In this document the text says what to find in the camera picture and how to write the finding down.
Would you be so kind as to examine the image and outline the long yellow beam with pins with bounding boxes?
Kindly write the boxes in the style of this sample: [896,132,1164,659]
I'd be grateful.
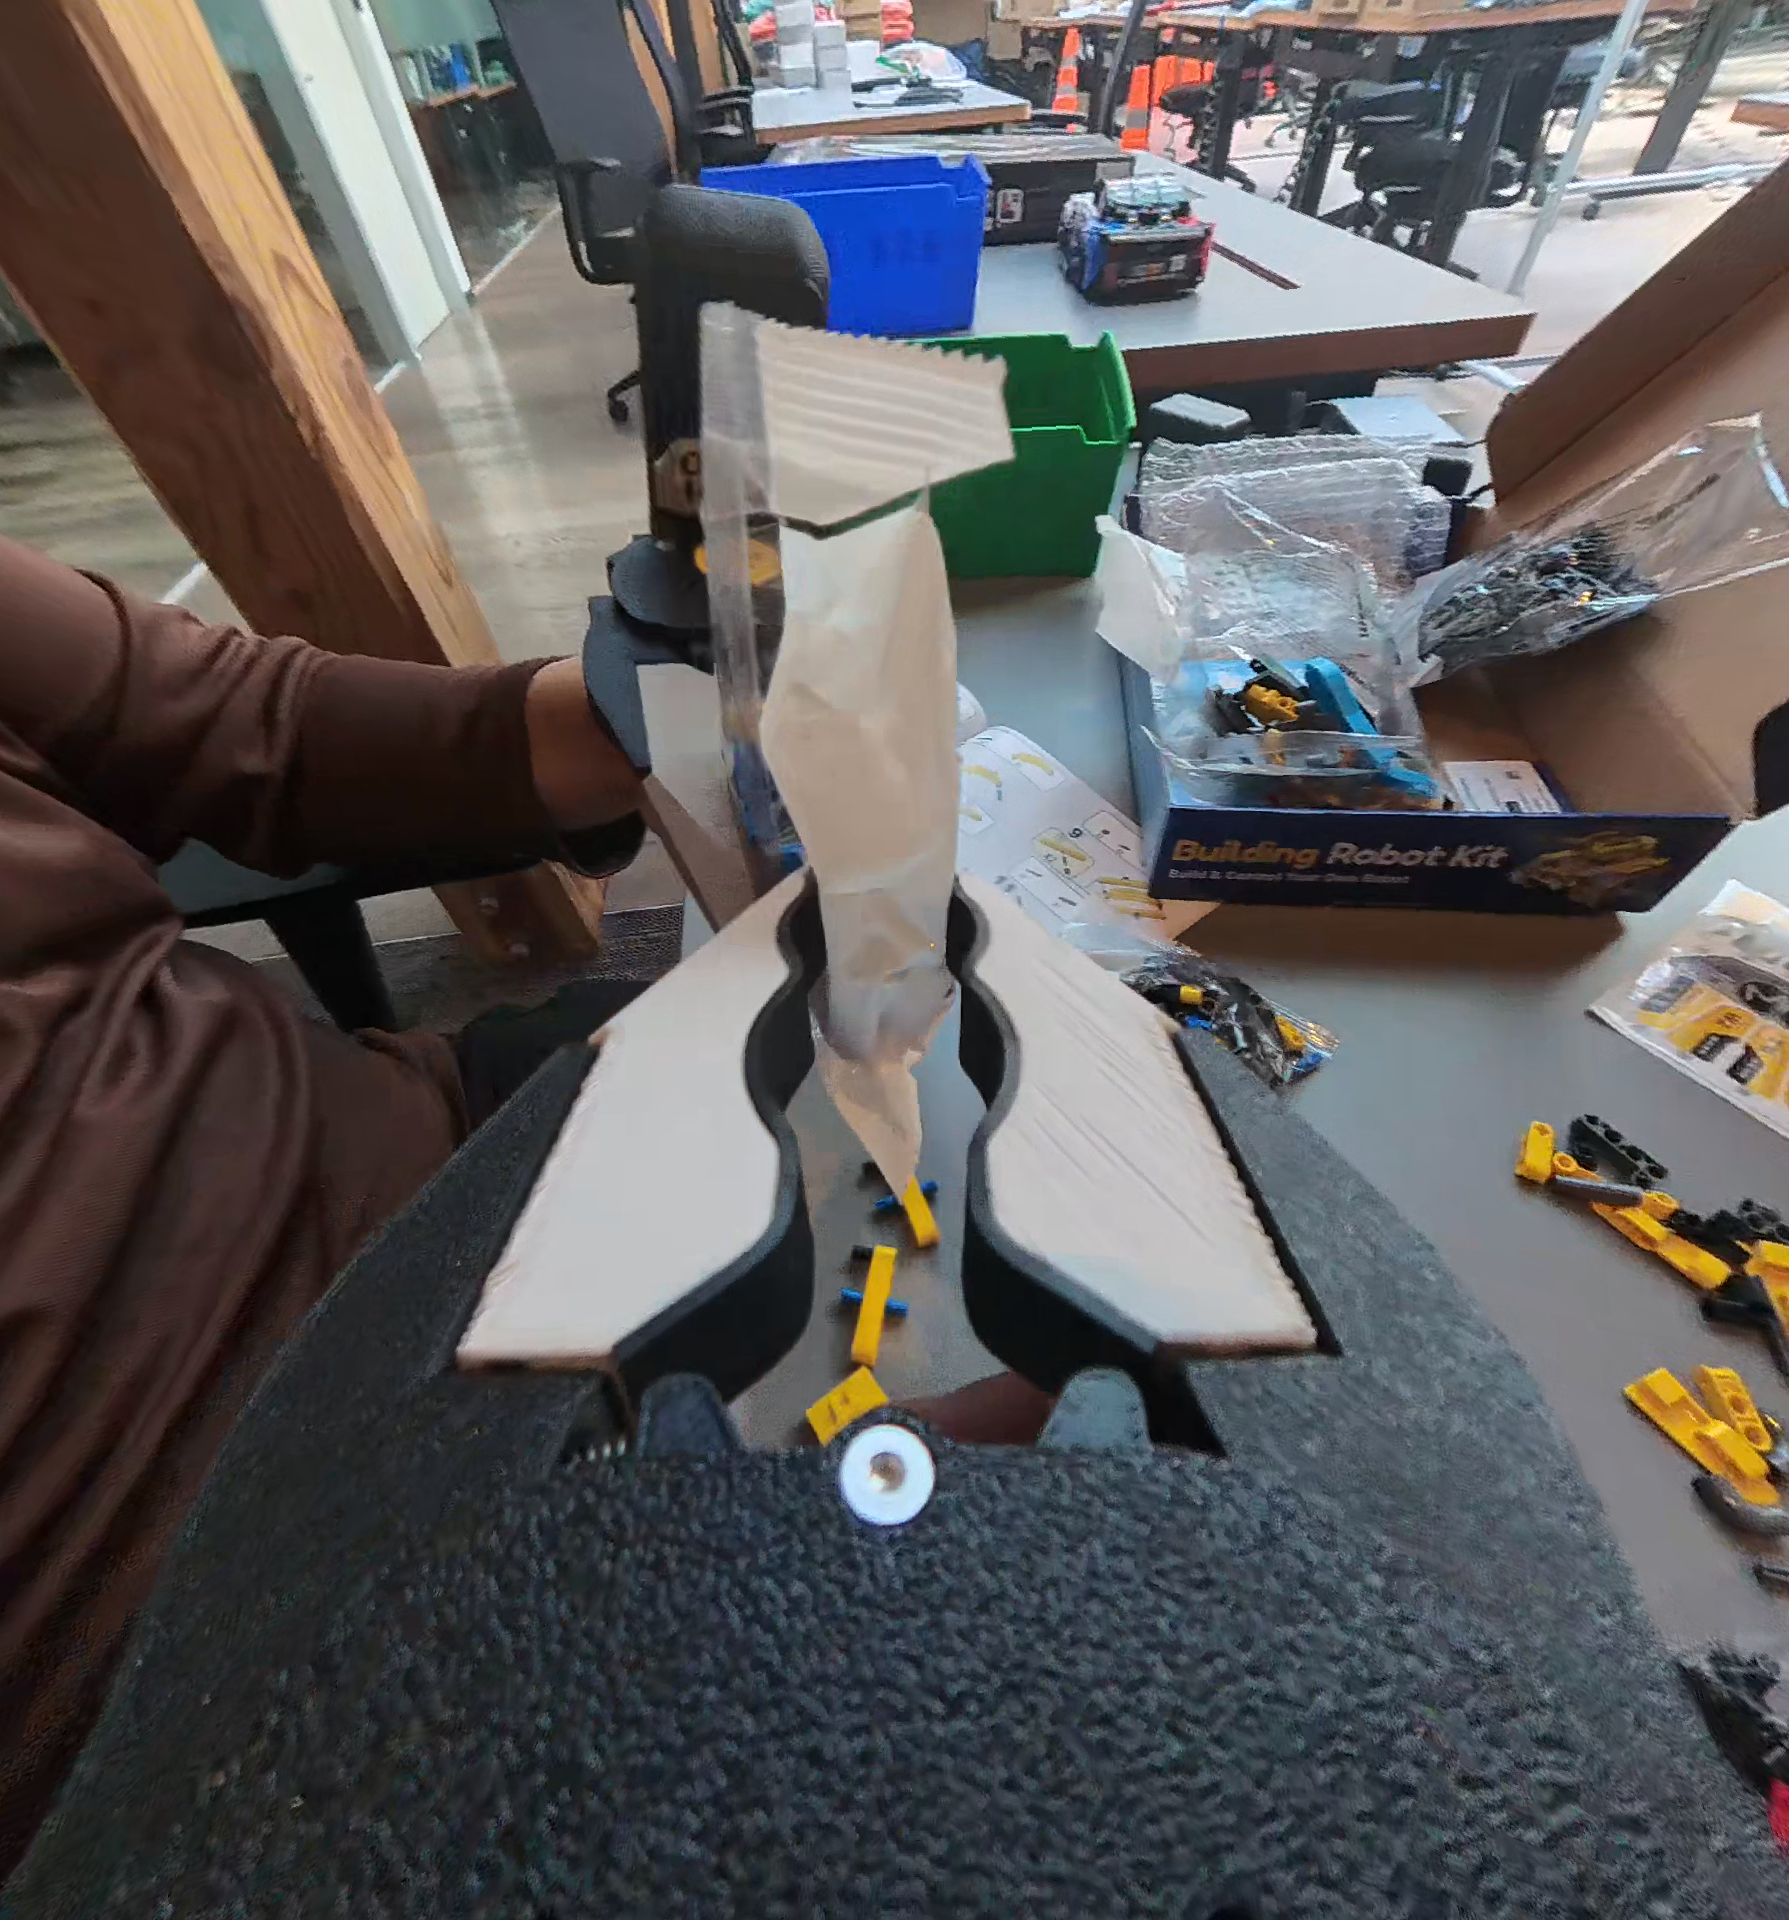
[839,1242,910,1370]

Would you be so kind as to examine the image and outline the instruction booklet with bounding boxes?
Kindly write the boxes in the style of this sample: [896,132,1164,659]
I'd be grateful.
[953,682,1210,956]

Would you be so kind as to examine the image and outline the blue plastic bin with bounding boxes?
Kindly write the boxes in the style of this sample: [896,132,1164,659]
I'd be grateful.
[701,155,993,336]

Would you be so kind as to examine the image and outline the person's right hand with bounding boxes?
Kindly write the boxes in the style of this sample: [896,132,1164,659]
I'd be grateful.
[894,1373,1051,1446]

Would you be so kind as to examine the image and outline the clear bag black red parts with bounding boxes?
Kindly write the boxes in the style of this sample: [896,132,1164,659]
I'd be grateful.
[1680,1643,1789,1869]

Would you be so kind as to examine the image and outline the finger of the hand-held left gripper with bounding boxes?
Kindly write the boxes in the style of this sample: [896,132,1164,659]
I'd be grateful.
[636,664,793,935]

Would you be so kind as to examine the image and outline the clear bag of mixed parts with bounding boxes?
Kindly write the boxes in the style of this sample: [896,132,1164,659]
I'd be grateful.
[1126,960,1337,1089]

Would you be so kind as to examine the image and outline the yellow curved panel piece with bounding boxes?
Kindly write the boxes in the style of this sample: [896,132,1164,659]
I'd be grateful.
[804,1365,891,1449]

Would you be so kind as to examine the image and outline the clear bag of dark parts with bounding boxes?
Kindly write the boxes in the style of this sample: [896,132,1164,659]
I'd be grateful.
[700,301,1020,1191]

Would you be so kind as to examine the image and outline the clear bag with blue part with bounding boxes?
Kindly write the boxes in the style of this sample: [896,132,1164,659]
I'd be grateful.
[1157,653,1452,812]

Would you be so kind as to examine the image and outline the green box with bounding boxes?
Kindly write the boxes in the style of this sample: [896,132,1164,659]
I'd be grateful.
[916,332,1138,582]

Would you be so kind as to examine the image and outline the orange object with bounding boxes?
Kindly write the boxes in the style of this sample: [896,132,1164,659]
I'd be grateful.
[1119,57,1210,152]

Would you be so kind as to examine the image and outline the pile of loose toy parts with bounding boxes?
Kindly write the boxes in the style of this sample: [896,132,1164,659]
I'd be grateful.
[1516,1115,1789,1538]

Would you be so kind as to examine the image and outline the small wheeled robot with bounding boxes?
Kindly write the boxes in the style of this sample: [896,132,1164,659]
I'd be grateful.
[1059,177,1215,305]

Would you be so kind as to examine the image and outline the black office chair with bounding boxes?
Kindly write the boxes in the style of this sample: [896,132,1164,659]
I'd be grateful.
[488,0,777,422]

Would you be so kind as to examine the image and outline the large clear plastic bag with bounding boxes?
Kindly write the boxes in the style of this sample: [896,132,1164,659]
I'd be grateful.
[1096,435,1482,678]

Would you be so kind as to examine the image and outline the clear bag of tiny parts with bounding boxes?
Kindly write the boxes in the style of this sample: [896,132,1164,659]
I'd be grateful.
[1412,416,1789,685]

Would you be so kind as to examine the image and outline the blue robot kit box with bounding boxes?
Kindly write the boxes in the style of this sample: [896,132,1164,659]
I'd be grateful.
[1119,111,1789,917]

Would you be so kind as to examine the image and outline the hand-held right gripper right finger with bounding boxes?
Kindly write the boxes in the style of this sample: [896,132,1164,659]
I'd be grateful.
[953,878,1319,1412]

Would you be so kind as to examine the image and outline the person's left forearm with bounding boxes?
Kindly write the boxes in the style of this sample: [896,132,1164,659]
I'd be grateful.
[70,579,653,889]

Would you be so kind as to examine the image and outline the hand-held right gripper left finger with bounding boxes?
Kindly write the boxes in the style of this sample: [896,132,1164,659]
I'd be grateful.
[458,870,822,1406]

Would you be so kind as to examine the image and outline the yellow black sticker sheet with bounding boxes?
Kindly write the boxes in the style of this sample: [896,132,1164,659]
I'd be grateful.
[1591,884,1789,1179]

